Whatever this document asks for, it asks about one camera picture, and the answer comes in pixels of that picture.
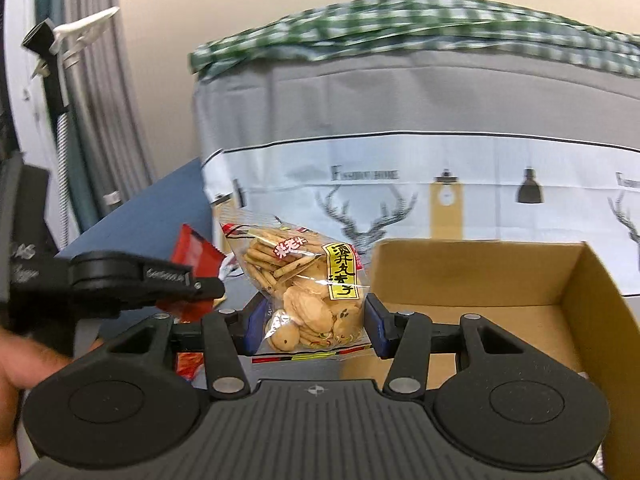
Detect grey curtain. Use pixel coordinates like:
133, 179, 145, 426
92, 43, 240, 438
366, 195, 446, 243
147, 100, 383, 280
30, 0, 157, 243

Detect black model stand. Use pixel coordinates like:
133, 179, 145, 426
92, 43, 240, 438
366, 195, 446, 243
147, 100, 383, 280
22, 17, 71, 113

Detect green checked cloth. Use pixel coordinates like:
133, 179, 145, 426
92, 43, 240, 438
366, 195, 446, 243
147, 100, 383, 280
189, 0, 640, 81

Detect clear bag of rice crackers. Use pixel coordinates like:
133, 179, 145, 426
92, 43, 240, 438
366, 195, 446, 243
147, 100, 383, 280
220, 215, 375, 365

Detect blue sofa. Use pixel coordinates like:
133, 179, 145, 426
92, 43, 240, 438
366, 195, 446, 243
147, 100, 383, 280
57, 157, 217, 261

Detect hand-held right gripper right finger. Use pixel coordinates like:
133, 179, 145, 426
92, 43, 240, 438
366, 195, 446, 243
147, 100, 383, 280
364, 294, 526, 397

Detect bright red snack packet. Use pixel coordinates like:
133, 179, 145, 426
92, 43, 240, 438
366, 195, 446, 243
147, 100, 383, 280
156, 224, 227, 323

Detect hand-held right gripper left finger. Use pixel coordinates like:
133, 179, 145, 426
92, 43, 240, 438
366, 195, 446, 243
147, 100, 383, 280
102, 304, 267, 401

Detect large brown cardboard box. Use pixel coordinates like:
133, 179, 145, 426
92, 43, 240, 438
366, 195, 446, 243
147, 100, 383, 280
340, 239, 640, 480

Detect person's left hand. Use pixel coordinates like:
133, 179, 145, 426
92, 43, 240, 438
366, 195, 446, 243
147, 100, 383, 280
0, 329, 75, 463

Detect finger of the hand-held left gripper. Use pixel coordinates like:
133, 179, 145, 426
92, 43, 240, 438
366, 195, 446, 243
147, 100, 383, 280
67, 251, 226, 318

